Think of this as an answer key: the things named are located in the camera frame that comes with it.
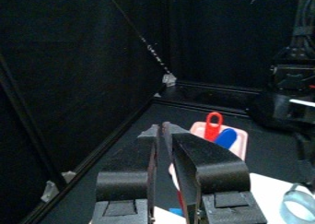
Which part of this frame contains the round metal ring cutter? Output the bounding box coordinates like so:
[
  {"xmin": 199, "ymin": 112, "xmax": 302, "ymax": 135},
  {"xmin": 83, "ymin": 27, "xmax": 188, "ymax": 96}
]
[{"xmin": 279, "ymin": 183, "xmax": 315, "ymax": 224}]

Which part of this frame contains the pink plastic tray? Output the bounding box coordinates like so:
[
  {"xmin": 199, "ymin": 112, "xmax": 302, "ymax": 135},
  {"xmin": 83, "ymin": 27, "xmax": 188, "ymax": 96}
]
[{"xmin": 167, "ymin": 121, "xmax": 250, "ymax": 192}]

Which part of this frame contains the blue plastic dough tool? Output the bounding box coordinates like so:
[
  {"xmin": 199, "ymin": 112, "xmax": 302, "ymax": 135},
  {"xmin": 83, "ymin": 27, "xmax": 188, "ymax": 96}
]
[{"xmin": 212, "ymin": 127, "xmax": 239, "ymax": 149}]

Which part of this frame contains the small blue piece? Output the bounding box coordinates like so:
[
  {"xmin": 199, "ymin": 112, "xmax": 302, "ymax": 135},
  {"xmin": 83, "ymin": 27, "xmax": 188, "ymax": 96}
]
[{"xmin": 167, "ymin": 206, "xmax": 184, "ymax": 218}]

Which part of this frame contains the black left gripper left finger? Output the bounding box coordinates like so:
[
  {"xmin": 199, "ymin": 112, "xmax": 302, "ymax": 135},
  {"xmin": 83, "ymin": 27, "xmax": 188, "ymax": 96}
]
[{"xmin": 90, "ymin": 124, "xmax": 162, "ymax": 224}]

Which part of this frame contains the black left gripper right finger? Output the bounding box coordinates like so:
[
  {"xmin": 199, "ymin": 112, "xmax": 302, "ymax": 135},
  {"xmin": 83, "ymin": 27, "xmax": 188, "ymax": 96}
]
[{"xmin": 162, "ymin": 121, "xmax": 269, "ymax": 224}]

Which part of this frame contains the black frame rail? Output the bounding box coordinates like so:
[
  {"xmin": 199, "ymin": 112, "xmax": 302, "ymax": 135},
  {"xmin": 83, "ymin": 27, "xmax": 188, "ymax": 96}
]
[{"xmin": 20, "ymin": 86, "xmax": 167, "ymax": 224}]

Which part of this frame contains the white cutting mat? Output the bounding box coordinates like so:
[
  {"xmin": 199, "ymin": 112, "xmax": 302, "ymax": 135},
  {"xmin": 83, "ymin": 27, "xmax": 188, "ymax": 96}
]
[{"xmin": 152, "ymin": 171, "xmax": 315, "ymax": 224}]

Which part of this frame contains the grey frame corner bracket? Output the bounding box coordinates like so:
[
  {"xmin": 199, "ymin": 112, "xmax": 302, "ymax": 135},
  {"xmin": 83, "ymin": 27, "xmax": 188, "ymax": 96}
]
[
  {"xmin": 60, "ymin": 170, "xmax": 79, "ymax": 184},
  {"xmin": 39, "ymin": 180, "xmax": 62, "ymax": 204},
  {"xmin": 162, "ymin": 73, "xmax": 179, "ymax": 88}
]

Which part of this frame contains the red plastic dough tool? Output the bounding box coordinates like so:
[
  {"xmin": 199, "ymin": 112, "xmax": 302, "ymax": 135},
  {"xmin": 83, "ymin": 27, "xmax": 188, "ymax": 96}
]
[{"xmin": 203, "ymin": 112, "xmax": 226, "ymax": 142}]

